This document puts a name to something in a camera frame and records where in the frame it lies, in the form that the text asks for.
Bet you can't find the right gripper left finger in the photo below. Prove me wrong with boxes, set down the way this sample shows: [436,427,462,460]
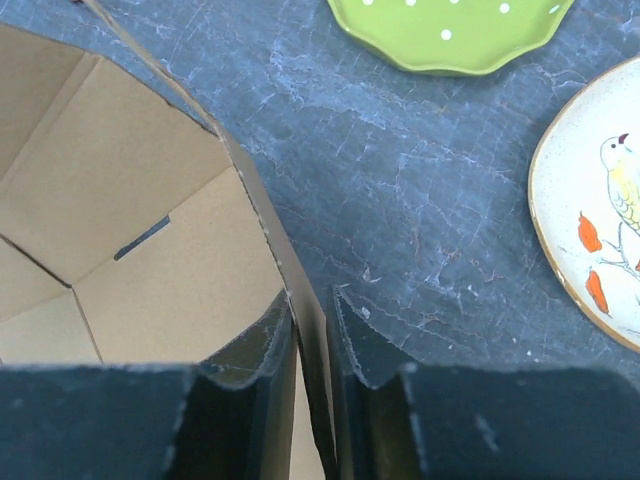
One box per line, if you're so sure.
[1,294,296,479]

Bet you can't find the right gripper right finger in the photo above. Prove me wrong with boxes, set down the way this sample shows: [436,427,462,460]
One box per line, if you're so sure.
[327,287,639,479]

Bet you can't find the brown cardboard box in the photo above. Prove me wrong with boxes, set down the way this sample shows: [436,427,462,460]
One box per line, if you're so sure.
[1,24,336,479]

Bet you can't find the cream bird pattern plate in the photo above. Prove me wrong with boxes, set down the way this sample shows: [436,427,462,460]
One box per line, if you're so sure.
[528,58,639,350]

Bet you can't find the green polka dot plate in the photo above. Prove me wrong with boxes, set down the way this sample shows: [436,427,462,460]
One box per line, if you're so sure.
[328,0,573,77]

